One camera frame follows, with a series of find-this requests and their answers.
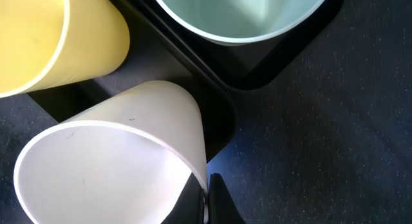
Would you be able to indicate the green cup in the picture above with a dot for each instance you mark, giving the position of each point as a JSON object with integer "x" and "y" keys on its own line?
{"x": 231, "y": 14}

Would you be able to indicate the white cup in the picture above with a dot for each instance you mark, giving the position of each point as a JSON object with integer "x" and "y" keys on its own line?
{"x": 96, "y": 172}

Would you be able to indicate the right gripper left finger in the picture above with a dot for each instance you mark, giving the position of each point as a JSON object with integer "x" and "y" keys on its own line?
{"x": 190, "y": 204}

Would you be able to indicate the yellow cup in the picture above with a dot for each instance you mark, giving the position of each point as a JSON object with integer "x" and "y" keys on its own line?
{"x": 90, "y": 40}

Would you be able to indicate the black tray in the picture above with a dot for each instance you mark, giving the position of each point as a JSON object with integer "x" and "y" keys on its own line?
{"x": 154, "y": 56}

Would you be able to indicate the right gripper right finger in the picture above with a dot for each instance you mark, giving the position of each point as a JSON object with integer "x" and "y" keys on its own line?
{"x": 222, "y": 204}

